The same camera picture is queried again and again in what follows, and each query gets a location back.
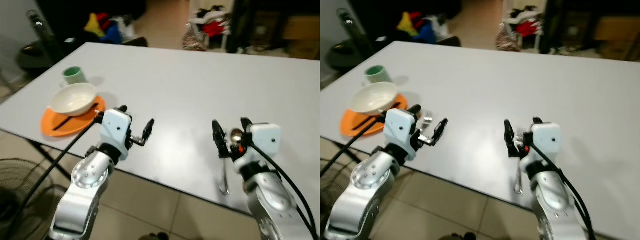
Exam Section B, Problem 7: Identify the yellow soft toy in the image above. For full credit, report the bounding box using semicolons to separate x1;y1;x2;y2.
397;12;420;37
83;13;106;38

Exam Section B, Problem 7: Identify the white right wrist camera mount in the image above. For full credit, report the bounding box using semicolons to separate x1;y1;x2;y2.
530;122;562;159
248;123;282;159

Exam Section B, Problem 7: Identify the white ceramic bowl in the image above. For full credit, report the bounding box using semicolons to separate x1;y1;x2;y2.
49;82;99;117
348;81;400;116

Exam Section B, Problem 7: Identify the black table knife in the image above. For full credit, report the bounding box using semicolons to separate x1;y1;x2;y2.
53;103;99;133
351;102;402;132

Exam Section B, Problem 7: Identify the black metal table leg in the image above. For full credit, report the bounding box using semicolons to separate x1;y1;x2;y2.
334;145;364;165
26;139;73;182

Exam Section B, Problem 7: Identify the black standing fan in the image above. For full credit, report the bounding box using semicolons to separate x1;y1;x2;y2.
327;7;373;72
17;9;67;77

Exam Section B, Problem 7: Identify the white clothes rack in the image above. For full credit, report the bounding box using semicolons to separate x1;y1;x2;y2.
188;5;234;52
501;5;547;53

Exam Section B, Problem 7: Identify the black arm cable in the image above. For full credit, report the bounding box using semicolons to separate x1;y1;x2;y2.
525;142;597;240
320;113;387;177
242;142;321;240
0;112;105;238

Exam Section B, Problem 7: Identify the orange plastic plate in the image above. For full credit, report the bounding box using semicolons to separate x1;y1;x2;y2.
339;94;409;137
41;95;107;138

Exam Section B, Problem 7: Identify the black wire floor fan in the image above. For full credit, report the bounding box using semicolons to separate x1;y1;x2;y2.
320;159;362;240
0;158;68;240

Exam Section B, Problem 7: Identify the large brown cardboard box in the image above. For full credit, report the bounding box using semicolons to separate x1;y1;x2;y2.
281;15;321;42
594;16;640;43

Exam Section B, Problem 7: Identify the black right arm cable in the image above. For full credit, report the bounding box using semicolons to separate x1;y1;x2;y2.
525;142;597;240
242;142;321;240

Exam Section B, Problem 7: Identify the blue cloth bundle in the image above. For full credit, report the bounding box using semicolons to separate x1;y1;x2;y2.
102;21;124;45
416;21;437;45

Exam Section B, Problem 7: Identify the black chair back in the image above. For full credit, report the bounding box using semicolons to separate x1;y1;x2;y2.
118;36;149;49
431;35;463;49

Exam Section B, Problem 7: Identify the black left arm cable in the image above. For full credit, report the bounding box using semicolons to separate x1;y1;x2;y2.
0;112;105;238
320;113;387;177

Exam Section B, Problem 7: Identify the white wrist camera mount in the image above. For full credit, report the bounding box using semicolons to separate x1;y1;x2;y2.
383;108;419;162
530;122;562;159
99;108;134;161
248;123;282;159

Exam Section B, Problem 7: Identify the small brown cardboard box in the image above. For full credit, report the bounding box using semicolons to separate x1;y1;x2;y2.
287;40;321;61
599;41;640;63

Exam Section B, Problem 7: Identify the patterned woven basket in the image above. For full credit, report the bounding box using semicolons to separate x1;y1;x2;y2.
181;22;209;52
496;22;522;52

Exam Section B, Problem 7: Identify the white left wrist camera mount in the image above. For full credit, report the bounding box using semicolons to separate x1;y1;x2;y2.
99;108;134;161
383;108;419;162

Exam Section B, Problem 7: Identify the green ceramic mug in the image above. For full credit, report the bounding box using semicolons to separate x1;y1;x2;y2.
364;65;393;85
62;66;88;86

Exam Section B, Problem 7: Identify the red cloth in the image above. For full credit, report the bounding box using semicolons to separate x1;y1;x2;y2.
516;20;540;38
202;20;227;38

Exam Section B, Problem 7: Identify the silver metal fork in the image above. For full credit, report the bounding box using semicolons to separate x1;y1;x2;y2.
419;110;434;134

